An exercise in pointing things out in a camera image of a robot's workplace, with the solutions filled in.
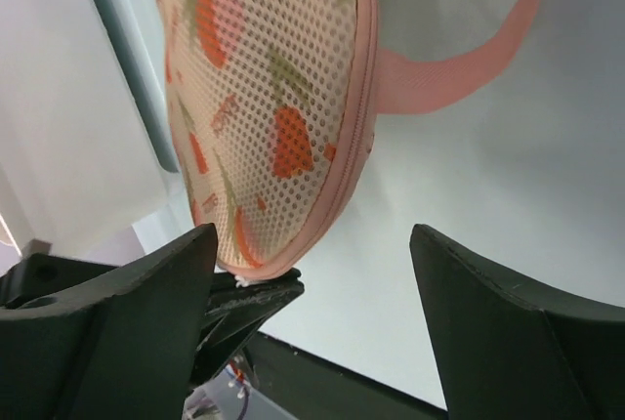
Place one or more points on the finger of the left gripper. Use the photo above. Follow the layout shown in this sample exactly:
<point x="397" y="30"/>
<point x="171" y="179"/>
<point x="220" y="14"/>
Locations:
<point x="234" y="315"/>

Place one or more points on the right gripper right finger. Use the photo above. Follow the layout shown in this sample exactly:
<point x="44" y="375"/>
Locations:
<point x="508" y="346"/>

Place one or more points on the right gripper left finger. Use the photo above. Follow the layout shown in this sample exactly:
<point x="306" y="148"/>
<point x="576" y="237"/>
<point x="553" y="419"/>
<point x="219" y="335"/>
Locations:
<point x="116" y="345"/>

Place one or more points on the floral mesh laundry bag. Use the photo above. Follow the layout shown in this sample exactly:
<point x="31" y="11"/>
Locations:
<point x="272" y="106"/>

